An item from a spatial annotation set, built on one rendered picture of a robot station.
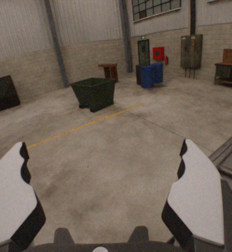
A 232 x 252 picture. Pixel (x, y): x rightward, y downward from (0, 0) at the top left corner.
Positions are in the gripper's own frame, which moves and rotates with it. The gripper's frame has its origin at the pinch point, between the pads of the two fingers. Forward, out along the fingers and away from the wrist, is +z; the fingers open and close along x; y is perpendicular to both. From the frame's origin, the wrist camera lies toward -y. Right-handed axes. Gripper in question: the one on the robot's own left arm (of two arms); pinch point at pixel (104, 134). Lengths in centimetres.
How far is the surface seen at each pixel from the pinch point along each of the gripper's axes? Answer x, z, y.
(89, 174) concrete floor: -32, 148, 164
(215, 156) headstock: 41, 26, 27
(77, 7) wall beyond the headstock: -181, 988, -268
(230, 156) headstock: 46, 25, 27
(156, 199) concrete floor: 56, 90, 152
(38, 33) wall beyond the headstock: -381, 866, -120
